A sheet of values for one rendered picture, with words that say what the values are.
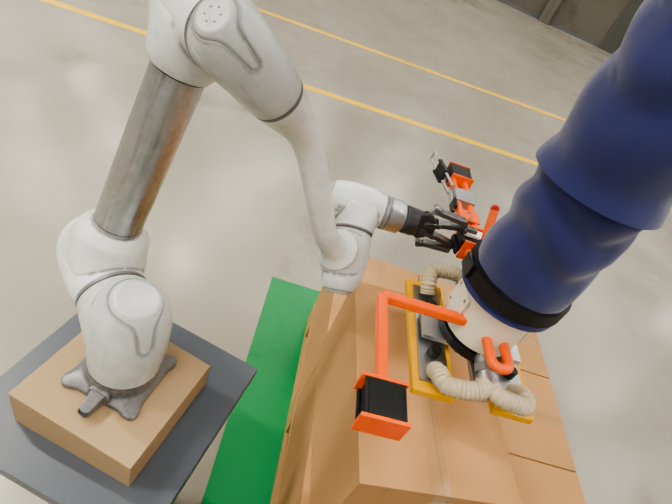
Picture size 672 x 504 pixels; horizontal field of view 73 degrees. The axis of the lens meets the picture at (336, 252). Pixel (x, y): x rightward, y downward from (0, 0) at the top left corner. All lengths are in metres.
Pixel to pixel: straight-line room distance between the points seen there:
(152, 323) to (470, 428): 0.80
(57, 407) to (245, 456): 1.05
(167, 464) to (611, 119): 1.11
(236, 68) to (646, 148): 0.59
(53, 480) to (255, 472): 0.99
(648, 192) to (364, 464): 0.75
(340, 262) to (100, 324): 0.51
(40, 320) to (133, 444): 1.34
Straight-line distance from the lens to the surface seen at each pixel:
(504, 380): 1.16
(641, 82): 0.79
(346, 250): 1.06
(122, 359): 1.02
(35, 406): 1.17
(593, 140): 0.81
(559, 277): 0.91
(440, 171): 1.54
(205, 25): 0.70
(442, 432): 1.23
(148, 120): 0.91
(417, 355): 1.07
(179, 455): 1.23
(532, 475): 1.89
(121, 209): 1.02
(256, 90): 0.73
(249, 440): 2.09
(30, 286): 2.52
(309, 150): 0.89
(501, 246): 0.92
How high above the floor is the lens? 1.88
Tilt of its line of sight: 40 degrees down
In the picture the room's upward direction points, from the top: 24 degrees clockwise
